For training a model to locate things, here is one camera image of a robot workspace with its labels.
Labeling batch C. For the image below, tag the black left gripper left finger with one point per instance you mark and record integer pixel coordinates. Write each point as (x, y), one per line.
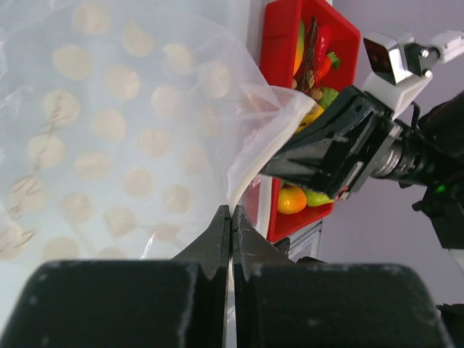
(179, 302)

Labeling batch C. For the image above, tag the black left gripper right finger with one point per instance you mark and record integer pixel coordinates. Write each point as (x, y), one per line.
(280, 303)

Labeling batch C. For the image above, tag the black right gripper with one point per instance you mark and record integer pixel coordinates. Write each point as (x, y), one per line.
(348, 136)

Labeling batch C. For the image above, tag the orange toy carrot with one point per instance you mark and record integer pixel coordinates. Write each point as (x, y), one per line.
(330, 62)

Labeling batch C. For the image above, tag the red toy bell pepper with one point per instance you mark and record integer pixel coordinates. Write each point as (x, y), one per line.
(322, 43)

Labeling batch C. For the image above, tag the clear polka-dot zip bag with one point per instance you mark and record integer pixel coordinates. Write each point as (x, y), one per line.
(124, 126)

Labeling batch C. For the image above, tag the yellow toy bell pepper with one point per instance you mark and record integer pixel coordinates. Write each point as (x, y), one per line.
(310, 117)

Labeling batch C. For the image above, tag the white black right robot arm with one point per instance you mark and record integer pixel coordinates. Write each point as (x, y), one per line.
(426, 152)

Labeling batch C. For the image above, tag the light green toy cabbage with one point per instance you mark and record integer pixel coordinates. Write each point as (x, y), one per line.
(328, 96)

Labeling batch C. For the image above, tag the light green toy pear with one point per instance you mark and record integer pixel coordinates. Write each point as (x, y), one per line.
(315, 199)

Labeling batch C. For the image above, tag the brown toy longan bunch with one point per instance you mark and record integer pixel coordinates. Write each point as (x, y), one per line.
(305, 77)

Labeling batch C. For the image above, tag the yellow orange toy mango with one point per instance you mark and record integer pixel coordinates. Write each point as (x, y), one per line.
(291, 200)

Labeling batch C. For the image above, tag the yellow green toy fruit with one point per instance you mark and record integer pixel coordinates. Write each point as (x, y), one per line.
(300, 49)

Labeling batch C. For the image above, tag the red plastic tray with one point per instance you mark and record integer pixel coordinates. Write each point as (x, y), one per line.
(279, 42)

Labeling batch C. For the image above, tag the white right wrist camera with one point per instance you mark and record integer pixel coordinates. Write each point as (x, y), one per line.
(401, 67)

